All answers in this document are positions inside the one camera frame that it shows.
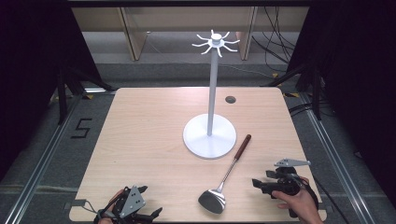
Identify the grey table edge bracket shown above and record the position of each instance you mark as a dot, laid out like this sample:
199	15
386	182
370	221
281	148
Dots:
74	204

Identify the person's right hand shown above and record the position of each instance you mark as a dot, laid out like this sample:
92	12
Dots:
300	207

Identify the grey table grommet hole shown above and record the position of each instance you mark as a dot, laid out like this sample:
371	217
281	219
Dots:
230	100

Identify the white hook rack stand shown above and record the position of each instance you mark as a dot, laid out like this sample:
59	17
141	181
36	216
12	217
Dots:
209	137

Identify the light wooden background desk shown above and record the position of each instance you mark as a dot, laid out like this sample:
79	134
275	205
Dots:
134	34

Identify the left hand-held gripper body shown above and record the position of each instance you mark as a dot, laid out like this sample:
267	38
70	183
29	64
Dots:
132	201

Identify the person's left hand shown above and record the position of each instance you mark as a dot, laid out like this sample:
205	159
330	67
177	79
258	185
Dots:
114	198

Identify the black metal stand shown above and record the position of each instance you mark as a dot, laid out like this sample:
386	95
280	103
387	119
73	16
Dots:
316	93
63	93

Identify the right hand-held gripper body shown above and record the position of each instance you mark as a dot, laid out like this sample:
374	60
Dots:
288	180

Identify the silver floor rail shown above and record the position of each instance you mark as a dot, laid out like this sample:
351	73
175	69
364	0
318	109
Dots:
40	165
342	165

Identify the black curtain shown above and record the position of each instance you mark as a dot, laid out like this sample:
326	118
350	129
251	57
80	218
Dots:
28	77
361	77

